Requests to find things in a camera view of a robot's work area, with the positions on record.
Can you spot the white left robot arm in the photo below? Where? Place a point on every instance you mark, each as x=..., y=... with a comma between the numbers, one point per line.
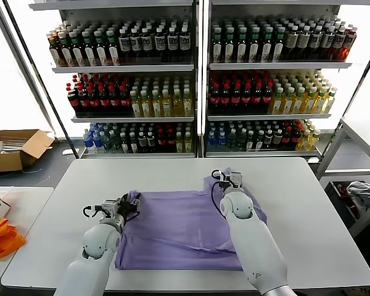
x=95, y=243

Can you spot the white paper scrap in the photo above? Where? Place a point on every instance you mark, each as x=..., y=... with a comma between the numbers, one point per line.
x=69, y=151

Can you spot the grey metal frame table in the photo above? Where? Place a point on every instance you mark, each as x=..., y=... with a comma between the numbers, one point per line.
x=332, y=148

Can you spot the dark bottle beige label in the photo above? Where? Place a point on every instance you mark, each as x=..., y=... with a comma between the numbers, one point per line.
x=291, y=40
x=303, y=40

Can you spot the black storage crate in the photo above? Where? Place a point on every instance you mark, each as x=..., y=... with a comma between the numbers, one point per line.
x=336, y=200

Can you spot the black slanted pole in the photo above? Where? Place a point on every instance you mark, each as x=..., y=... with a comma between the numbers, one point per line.
x=367, y=61
x=40, y=77

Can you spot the dark bottle navy white label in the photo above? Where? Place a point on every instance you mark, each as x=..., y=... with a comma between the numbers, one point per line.
x=136, y=42
x=339, y=40
x=172, y=41
x=124, y=43
x=328, y=40
x=146, y=41
x=316, y=40
x=160, y=41
x=185, y=40

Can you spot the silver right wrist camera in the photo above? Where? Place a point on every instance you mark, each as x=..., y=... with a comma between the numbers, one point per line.
x=233, y=180

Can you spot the green soda bottle white cap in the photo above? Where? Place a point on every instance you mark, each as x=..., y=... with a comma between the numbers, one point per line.
x=241, y=140
x=232, y=140
x=124, y=143
x=116, y=142
x=250, y=142
x=107, y=142
x=259, y=142
x=133, y=143

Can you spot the white side table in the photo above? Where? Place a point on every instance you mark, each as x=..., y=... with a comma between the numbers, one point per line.
x=34, y=200

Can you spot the grey crumpled garment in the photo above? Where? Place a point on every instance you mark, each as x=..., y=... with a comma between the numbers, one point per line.
x=362, y=191

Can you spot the open cardboard box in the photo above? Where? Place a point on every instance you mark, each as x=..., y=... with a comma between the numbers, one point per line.
x=6, y=160

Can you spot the red crumpled garment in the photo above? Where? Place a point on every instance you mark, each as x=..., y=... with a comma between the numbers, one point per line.
x=345, y=191

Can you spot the cola bottle red cap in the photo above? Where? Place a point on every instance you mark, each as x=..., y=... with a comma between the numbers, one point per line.
x=171, y=142
x=235, y=98
x=267, y=98
x=246, y=98
x=256, y=98
x=124, y=100
x=94, y=100
x=72, y=100
x=161, y=142
x=295, y=138
x=225, y=98
x=215, y=98
x=104, y=100
x=114, y=100
x=83, y=100
x=286, y=138

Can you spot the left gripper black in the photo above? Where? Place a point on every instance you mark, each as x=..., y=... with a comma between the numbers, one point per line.
x=128, y=211

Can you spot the white packing foam strips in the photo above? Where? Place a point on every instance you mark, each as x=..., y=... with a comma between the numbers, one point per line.
x=12, y=145

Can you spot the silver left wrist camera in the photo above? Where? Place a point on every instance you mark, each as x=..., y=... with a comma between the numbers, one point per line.
x=111, y=208

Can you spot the grey metal shelf rack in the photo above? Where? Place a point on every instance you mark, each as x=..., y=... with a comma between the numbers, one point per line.
x=123, y=67
x=280, y=65

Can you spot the grey window pillar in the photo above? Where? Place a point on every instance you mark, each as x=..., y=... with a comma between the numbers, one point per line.
x=23, y=65

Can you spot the blue label water bottle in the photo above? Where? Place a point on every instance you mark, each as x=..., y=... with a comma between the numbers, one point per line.
x=222, y=140
x=212, y=140
x=87, y=142
x=97, y=142

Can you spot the dark tea bottle white cap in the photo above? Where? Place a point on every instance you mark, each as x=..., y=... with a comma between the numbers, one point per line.
x=277, y=138
x=151, y=142
x=268, y=138
x=142, y=142

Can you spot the orange fabric bag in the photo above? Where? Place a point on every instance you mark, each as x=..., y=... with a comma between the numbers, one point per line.
x=0, y=240

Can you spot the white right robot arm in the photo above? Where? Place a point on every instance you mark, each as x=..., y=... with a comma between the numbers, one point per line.
x=253, y=240

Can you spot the red tea bottle white cap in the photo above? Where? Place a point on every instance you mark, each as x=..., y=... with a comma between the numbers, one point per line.
x=53, y=55
x=351, y=43

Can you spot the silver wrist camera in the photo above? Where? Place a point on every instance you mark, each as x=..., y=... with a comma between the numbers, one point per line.
x=111, y=208
x=233, y=180

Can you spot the green white label tea bottle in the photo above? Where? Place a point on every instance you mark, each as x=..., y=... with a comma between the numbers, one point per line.
x=267, y=49
x=217, y=49
x=88, y=55
x=76, y=55
x=278, y=49
x=64, y=55
x=242, y=49
x=254, y=49
x=112, y=55
x=229, y=49
x=100, y=55

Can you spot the purple printed t-shirt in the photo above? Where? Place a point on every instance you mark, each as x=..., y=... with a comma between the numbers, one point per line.
x=179, y=222

